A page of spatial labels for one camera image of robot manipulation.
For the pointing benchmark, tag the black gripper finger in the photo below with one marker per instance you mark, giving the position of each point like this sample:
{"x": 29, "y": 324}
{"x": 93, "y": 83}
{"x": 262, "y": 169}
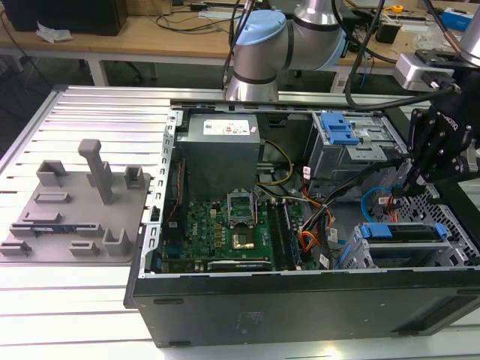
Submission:
{"x": 448, "y": 168}
{"x": 419, "y": 127}

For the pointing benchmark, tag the hard disk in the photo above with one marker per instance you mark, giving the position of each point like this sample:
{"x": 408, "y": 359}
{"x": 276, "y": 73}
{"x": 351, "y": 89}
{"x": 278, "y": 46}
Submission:
{"x": 377, "y": 230}

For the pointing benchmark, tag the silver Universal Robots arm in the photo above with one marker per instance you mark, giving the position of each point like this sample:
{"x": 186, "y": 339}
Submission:
{"x": 258, "y": 56}

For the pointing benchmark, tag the metal disk bay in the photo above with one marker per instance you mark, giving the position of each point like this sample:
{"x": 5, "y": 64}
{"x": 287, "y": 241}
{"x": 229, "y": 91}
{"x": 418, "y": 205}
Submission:
{"x": 412, "y": 253}

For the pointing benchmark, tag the black RAM slot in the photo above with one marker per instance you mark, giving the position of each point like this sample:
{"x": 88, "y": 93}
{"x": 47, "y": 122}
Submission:
{"x": 275, "y": 236}

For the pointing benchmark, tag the blue drive cage latch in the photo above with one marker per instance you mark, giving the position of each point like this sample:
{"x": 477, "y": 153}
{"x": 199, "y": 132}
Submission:
{"x": 339, "y": 129}

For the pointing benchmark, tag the clear plastic bag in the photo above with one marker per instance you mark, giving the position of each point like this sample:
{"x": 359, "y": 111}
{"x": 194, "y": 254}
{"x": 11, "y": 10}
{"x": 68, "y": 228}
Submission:
{"x": 427, "y": 39}

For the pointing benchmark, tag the metal drive cage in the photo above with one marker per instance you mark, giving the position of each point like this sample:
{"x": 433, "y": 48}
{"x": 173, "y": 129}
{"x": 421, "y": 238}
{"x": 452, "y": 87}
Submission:
{"x": 337, "y": 161}

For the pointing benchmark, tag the blue cardboard box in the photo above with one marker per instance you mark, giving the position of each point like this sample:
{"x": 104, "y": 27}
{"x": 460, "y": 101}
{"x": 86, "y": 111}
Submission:
{"x": 455, "y": 18}

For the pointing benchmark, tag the small black box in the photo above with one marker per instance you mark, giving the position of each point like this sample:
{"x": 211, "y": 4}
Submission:
{"x": 387, "y": 30}

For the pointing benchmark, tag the yellow tape roll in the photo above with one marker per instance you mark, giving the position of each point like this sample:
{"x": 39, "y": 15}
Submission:
{"x": 396, "y": 8}

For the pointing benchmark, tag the installed RAM stick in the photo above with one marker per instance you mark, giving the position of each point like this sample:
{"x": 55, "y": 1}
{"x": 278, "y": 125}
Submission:
{"x": 291, "y": 236}

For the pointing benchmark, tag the gray power supply unit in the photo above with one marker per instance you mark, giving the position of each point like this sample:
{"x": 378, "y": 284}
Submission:
{"x": 217, "y": 165}

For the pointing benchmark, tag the CPU socket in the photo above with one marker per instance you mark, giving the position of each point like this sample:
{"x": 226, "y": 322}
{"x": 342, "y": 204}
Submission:
{"x": 243, "y": 240}

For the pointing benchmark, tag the black open PC case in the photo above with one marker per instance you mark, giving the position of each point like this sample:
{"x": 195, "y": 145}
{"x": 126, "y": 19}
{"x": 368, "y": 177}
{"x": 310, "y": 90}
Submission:
{"x": 285, "y": 311}

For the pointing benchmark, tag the black graphics card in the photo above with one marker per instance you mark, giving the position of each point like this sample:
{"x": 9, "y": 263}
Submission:
{"x": 240, "y": 266}

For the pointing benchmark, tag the green motherboard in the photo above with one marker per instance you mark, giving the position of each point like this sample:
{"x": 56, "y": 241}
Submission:
{"x": 202, "y": 240}

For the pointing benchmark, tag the wooden desk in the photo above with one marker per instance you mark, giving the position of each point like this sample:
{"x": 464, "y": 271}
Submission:
{"x": 150, "y": 41}

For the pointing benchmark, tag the gray parts rack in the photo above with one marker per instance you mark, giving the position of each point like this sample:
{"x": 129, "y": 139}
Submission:
{"x": 82, "y": 210}

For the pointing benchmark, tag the large black box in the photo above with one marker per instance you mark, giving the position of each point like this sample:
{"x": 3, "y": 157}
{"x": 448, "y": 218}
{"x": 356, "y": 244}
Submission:
{"x": 63, "y": 17}

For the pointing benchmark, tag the white crumpled paper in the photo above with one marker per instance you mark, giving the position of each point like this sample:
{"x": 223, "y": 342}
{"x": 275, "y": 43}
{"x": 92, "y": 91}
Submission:
{"x": 52, "y": 33}

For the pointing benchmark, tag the RAM stick on rack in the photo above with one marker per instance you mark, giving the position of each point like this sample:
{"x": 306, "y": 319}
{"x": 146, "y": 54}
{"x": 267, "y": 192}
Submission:
{"x": 48, "y": 228}

